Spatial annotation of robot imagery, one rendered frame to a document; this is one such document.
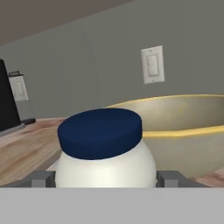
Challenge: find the white wall switch plate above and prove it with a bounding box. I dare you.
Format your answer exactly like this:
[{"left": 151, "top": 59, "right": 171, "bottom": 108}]
[{"left": 140, "top": 45, "right": 165, "bottom": 85}]

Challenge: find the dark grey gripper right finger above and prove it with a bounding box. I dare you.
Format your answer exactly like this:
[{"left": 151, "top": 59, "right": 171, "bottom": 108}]
[{"left": 156, "top": 170, "right": 210, "bottom": 188}]

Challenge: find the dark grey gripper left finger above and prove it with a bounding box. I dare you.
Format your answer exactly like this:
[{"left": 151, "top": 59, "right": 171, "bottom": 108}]
[{"left": 2, "top": 170, "right": 57, "bottom": 188}]

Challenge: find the white wall outlet plate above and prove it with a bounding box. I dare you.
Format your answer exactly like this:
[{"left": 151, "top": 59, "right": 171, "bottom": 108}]
[{"left": 8, "top": 71, "right": 30, "bottom": 102}]

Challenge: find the black appliance with grey base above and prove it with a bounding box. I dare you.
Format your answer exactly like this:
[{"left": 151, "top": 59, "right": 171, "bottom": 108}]
[{"left": 0, "top": 59, "right": 37, "bottom": 138}]

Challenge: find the white jar with blue lid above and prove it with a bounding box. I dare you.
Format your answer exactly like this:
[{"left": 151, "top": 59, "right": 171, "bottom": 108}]
[{"left": 54, "top": 108, "right": 158, "bottom": 188}]

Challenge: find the beige bowl with yellow rim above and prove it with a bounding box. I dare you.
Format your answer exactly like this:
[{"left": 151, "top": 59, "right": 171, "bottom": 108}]
[{"left": 104, "top": 94, "right": 224, "bottom": 179}]

